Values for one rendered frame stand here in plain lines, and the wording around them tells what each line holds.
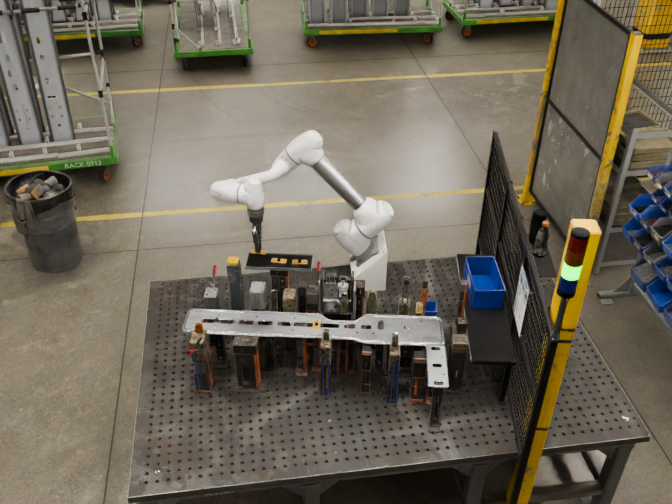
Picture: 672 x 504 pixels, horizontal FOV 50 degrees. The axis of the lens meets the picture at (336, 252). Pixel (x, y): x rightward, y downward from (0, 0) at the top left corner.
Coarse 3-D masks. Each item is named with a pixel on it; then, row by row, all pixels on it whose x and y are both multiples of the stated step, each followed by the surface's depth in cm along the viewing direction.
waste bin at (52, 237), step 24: (24, 192) 550; (48, 192) 553; (72, 192) 556; (24, 216) 538; (48, 216) 543; (72, 216) 565; (48, 240) 557; (72, 240) 572; (48, 264) 571; (72, 264) 581
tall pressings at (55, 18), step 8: (96, 0) 973; (104, 0) 972; (80, 8) 971; (88, 8) 997; (96, 8) 983; (104, 8) 977; (112, 8) 1007; (56, 16) 971; (64, 16) 977; (80, 16) 977; (88, 16) 983; (104, 16) 983; (112, 16) 992
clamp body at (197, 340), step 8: (192, 336) 364; (200, 336) 364; (192, 344) 360; (200, 344) 360; (208, 344) 373; (200, 352) 363; (208, 352) 376; (200, 360) 367; (208, 360) 377; (200, 368) 372; (208, 368) 377; (200, 376) 375; (208, 376) 376; (200, 384) 378; (208, 384) 378; (200, 392) 380; (208, 392) 380
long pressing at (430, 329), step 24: (192, 312) 388; (216, 312) 388; (240, 312) 388; (264, 312) 387; (288, 312) 388; (264, 336) 374; (288, 336) 374; (312, 336) 373; (336, 336) 373; (360, 336) 373; (384, 336) 373; (408, 336) 373; (432, 336) 373
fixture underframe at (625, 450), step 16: (592, 448) 365; (608, 448) 367; (624, 448) 368; (464, 464) 358; (480, 464) 359; (496, 464) 365; (592, 464) 402; (608, 464) 381; (624, 464) 377; (320, 480) 349; (336, 480) 354; (464, 480) 393; (480, 480) 367; (592, 480) 393; (608, 480) 384; (192, 496) 341; (304, 496) 354; (464, 496) 380; (480, 496) 375; (496, 496) 385; (544, 496) 386; (560, 496) 388; (576, 496) 390; (592, 496) 403; (608, 496) 393
